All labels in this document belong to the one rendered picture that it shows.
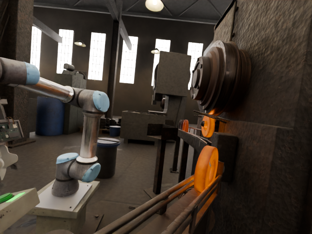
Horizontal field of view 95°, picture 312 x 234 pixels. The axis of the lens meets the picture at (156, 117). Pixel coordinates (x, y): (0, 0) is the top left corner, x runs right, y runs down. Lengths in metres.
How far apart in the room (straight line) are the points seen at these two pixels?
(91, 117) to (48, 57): 13.49
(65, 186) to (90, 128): 0.39
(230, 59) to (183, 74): 2.92
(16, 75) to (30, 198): 0.37
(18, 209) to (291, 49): 0.99
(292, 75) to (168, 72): 3.13
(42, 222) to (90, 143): 0.53
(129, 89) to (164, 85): 7.85
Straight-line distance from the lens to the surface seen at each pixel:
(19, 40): 3.47
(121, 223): 0.27
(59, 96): 0.88
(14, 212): 0.56
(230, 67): 0.86
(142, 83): 11.20
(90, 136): 0.90
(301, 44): 0.74
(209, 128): 0.96
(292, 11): 0.85
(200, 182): 0.47
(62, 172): 1.05
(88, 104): 0.87
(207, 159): 0.46
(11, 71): 0.61
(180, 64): 3.78
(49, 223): 1.19
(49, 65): 14.11
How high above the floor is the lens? 0.89
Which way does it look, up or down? 3 degrees down
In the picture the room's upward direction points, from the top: 6 degrees clockwise
